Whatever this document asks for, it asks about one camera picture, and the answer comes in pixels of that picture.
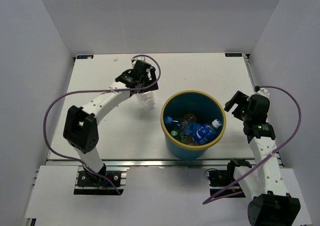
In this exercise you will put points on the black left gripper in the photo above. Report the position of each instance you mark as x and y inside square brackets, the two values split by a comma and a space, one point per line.
[150, 82]

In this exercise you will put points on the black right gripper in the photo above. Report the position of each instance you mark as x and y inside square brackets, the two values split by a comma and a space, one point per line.
[239, 98]

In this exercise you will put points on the clear square bottle white cap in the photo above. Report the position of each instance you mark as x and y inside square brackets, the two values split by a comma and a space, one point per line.
[147, 99]

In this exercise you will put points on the crushed clear bottle blue label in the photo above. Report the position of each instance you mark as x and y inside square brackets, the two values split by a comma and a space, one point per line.
[207, 132]

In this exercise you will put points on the orange juice bottle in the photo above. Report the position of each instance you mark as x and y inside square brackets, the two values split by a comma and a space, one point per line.
[190, 117]

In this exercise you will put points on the green plastic bottle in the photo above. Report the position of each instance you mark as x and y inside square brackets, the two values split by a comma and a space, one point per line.
[176, 135]

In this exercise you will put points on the blue label water bottle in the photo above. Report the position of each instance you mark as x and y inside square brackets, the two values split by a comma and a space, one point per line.
[177, 124]

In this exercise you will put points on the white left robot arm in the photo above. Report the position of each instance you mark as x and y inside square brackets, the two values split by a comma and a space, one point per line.
[81, 125]

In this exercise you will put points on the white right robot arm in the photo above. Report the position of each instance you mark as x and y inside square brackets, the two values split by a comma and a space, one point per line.
[270, 202]

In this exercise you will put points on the blue bin yellow rim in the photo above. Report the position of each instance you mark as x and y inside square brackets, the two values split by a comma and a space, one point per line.
[206, 109]

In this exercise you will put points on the right blue table sticker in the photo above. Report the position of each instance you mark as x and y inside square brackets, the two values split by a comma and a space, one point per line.
[233, 54]

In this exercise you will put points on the blue table sticker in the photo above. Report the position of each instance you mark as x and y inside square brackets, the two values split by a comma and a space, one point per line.
[84, 57]
[233, 54]

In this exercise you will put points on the left blue table sticker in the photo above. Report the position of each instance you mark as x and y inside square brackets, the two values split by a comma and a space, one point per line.
[84, 57]

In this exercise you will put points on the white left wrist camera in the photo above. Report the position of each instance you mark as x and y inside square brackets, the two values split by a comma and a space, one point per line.
[138, 58]

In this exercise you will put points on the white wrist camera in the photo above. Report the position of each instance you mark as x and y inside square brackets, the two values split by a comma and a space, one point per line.
[261, 91]
[138, 58]

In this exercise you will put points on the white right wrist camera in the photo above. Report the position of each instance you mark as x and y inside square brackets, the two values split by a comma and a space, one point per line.
[261, 91]

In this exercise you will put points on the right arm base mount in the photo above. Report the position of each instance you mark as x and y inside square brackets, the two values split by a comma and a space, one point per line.
[219, 178]

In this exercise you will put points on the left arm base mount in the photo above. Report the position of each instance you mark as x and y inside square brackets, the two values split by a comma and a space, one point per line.
[87, 184]

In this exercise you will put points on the aluminium table edge rail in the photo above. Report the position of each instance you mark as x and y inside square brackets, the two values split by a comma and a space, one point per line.
[160, 163]

